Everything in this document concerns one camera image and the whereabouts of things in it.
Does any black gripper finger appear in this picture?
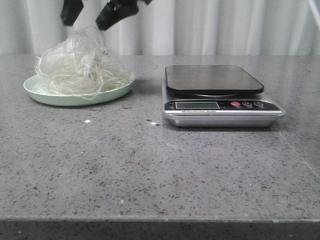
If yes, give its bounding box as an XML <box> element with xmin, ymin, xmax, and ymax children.
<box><xmin>95</xmin><ymin>0</ymin><xmax>139</xmax><ymax>31</ymax></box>
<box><xmin>60</xmin><ymin>0</ymin><xmax>84</xmax><ymax>26</ymax></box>

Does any white vermicelli bundle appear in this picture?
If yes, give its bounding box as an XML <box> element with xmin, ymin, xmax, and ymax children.
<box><xmin>35</xmin><ymin>26</ymin><xmax>136</xmax><ymax>100</ymax></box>

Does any white pleated curtain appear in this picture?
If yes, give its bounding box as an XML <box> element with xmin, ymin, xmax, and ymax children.
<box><xmin>0</xmin><ymin>0</ymin><xmax>320</xmax><ymax>56</ymax></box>

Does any light green plate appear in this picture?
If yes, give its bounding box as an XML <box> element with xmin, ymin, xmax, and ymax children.
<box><xmin>23</xmin><ymin>74</ymin><xmax>136</xmax><ymax>107</ymax></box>

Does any silver digital kitchen scale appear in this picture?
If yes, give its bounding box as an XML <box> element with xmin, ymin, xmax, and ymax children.
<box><xmin>162</xmin><ymin>65</ymin><xmax>286</xmax><ymax>128</ymax></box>

